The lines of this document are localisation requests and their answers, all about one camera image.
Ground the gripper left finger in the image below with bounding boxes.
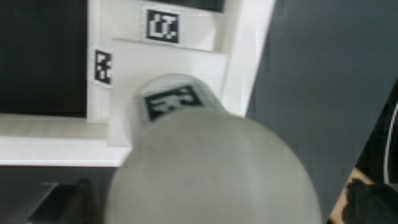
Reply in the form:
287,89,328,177
0,178,100,224

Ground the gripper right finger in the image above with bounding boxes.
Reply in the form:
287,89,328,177
343,179,398,224

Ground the white light bulb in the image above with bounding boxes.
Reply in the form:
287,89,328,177
104,75,322,224

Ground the white lamp base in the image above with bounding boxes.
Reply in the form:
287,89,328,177
86,0,246,148

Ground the white frame wall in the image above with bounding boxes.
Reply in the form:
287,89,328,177
0,0,276,167

